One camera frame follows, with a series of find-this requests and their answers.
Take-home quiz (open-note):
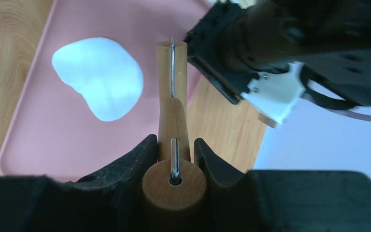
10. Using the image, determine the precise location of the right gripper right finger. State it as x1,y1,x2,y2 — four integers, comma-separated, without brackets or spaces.
194,138,371,232

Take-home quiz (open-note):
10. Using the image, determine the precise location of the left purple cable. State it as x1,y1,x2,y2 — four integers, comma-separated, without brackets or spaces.
302,96,371,123

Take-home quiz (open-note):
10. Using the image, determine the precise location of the wooden double-ended roller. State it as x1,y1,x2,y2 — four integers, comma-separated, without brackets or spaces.
141,40,207,232

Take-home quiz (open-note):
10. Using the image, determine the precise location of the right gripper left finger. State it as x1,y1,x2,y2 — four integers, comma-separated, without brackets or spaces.
0,134,157,232

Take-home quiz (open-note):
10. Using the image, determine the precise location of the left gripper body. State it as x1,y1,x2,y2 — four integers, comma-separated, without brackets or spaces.
184,0,301,105

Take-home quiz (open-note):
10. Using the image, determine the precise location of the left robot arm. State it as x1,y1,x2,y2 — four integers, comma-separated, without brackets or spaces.
184,0,371,110

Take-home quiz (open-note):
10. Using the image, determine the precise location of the white dough ball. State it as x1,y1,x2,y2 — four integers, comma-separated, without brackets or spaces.
52,37,143,122

